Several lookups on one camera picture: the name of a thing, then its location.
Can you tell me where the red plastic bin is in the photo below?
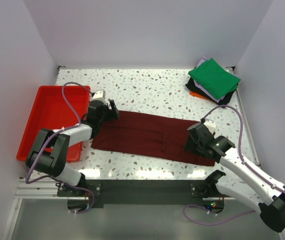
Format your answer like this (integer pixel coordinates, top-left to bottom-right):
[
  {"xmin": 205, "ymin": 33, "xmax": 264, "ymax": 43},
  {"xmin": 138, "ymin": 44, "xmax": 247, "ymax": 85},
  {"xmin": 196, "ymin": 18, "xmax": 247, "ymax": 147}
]
[{"xmin": 16, "ymin": 85, "xmax": 90, "ymax": 162}]

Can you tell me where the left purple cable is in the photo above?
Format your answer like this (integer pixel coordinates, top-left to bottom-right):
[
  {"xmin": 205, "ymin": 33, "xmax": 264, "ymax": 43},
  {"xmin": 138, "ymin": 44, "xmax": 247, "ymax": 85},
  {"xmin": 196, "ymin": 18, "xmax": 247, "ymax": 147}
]
[{"xmin": 25, "ymin": 81, "xmax": 96, "ymax": 215}]

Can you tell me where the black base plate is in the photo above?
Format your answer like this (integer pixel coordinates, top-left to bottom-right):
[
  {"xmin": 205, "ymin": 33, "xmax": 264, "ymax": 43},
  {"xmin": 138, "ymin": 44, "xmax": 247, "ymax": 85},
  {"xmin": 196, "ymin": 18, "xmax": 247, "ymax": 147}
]
[{"xmin": 57, "ymin": 178, "xmax": 235, "ymax": 210}]

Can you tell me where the green folded t shirt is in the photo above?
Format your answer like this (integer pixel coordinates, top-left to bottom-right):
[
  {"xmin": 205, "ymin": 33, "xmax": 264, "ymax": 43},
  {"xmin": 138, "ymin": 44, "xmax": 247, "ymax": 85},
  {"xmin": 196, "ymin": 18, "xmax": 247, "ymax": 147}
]
[{"xmin": 188, "ymin": 58, "xmax": 242, "ymax": 100}]

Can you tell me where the dark red t shirt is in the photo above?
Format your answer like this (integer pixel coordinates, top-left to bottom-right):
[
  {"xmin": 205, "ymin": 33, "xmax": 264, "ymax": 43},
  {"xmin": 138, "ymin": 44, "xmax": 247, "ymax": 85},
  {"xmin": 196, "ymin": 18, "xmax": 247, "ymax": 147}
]
[{"xmin": 91, "ymin": 111, "xmax": 215, "ymax": 167}]

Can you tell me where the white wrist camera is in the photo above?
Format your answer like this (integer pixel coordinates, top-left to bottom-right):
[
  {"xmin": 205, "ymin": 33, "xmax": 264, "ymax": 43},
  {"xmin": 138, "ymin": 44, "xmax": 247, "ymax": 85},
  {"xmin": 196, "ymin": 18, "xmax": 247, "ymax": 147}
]
[
  {"xmin": 204, "ymin": 119, "xmax": 216, "ymax": 135},
  {"xmin": 92, "ymin": 89, "xmax": 106, "ymax": 102}
]

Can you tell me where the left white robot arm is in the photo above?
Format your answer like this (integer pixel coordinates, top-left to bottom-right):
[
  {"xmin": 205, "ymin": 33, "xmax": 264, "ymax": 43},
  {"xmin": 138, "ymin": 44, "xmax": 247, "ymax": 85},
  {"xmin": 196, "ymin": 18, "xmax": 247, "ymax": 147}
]
[{"xmin": 25, "ymin": 99, "xmax": 119, "ymax": 188}]

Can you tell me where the orange folded t shirt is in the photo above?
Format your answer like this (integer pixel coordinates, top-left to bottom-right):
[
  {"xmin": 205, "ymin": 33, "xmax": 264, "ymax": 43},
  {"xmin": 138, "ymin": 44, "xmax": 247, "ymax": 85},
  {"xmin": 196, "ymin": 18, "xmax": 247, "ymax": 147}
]
[{"xmin": 189, "ymin": 91, "xmax": 208, "ymax": 100}]

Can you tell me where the lilac folded t shirt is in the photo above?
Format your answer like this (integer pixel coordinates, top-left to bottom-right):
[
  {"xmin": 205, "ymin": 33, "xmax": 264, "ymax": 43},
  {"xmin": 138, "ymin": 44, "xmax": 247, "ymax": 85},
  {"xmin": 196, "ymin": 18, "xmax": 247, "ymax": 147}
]
[{"xmin": 193, "ymin": 57, "xmax": 240, "ymax": 103}]

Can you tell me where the black folded t shirt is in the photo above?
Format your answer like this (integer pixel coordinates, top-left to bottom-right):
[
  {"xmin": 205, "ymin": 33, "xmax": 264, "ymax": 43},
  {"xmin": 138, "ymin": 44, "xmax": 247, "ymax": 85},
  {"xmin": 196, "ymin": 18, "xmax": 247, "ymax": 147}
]
[{"xmin": 185, "ymin": 61, "xmax": 241, "ymax": 105}]

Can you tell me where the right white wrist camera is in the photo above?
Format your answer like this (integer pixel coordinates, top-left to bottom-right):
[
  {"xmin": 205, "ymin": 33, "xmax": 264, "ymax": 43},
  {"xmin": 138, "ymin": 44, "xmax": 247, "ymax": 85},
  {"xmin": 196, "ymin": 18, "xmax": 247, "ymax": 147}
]
[{"xmin": 204, "ymin": 119, "xmax": 216, "ymax": 135}]

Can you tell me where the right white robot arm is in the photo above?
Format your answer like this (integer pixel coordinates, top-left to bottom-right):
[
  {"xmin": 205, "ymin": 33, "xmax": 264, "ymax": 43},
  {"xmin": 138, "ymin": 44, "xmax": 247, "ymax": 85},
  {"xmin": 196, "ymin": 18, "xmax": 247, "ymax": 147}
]
[{"xmin": 185, "ymin": 121, "xmax": 285, "ymax": 233}]

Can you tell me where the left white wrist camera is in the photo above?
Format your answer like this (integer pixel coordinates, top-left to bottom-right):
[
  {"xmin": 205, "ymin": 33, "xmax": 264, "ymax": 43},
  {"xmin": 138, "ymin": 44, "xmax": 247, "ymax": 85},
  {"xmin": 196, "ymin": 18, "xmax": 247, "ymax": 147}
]
[{"xmin": 92, "ymin": 89, "xmax": 106, "ymax": 102}]

